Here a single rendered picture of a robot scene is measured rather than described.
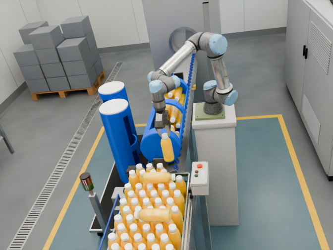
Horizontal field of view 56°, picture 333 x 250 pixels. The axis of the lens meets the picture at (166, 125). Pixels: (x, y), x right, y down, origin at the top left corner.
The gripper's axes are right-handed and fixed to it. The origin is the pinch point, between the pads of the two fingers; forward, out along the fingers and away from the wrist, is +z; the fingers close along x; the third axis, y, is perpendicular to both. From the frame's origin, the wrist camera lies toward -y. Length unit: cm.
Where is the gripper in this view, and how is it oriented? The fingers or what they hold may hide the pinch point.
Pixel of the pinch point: (164, 135)
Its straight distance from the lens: 194.0
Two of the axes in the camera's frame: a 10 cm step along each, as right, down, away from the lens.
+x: -9.8, 0.6, 1.9
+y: 1.3, -5.7, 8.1
